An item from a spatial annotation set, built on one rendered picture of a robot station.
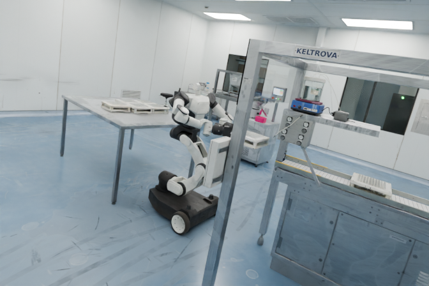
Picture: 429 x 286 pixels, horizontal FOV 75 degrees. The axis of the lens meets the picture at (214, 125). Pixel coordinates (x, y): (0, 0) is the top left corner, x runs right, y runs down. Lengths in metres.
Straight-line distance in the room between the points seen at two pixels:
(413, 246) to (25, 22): 6.05
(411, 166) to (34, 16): 7.80
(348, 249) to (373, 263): 0.17
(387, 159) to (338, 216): 4.92
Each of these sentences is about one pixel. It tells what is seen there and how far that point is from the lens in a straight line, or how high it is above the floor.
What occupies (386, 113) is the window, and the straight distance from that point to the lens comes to 6.98.
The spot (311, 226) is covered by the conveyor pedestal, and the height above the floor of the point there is 0.49.
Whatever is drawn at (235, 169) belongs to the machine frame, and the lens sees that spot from 1.54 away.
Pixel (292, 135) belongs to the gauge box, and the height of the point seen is 1.12.
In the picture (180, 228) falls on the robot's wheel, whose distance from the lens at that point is 2.65.
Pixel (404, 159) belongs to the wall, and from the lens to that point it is 7.04.
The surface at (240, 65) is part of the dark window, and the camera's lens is 8.18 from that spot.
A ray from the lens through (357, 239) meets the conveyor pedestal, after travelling 2.28.
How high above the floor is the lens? 1.49
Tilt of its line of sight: 11 degrees down
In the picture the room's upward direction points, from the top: 11 degrees clockwise
